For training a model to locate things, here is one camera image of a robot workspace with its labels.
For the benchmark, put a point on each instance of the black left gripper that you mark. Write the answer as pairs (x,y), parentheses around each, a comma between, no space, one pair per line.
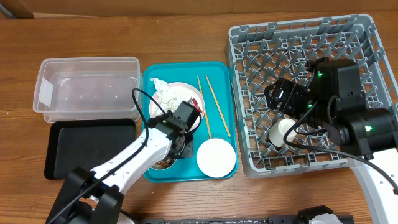
(188,150)

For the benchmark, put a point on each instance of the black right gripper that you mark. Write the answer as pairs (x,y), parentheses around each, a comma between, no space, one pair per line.
(293,90)

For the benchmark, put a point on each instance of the white tissue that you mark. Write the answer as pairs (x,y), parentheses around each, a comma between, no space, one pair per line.
(168,99)

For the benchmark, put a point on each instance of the grey bowl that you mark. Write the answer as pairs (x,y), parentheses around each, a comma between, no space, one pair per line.
(163,164)

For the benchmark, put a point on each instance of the white cup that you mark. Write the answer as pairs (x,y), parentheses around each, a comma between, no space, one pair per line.
(278,131)

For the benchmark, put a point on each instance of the red snack wrapper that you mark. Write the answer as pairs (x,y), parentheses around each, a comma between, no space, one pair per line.
(195,104)

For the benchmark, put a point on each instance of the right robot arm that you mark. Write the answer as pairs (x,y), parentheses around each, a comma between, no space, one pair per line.
(334,103)

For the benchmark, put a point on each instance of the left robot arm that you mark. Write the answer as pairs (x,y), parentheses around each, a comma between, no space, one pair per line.
(96,196)

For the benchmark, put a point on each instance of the grey dishwasher rack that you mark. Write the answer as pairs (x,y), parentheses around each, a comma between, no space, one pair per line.
(259,54)

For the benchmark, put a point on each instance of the large pink plate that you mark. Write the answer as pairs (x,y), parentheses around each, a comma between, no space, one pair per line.
(186,91)

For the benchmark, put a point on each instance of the teal serving tray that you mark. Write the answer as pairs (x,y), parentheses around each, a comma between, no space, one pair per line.
(187,169)

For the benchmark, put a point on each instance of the right wooden chopstick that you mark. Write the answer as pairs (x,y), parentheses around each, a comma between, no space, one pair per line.
(218,106)

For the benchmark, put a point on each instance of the wooden chopstick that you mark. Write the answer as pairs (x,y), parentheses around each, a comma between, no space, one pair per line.
(204,109)
(218,106)

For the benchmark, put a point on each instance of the left wooden chopstick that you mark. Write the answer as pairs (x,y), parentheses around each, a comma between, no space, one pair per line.
(204,109)

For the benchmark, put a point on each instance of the black tray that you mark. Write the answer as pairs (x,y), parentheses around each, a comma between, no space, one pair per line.
(85,144)

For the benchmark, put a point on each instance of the clear plastic bin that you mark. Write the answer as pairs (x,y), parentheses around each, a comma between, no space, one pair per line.
(87,88)

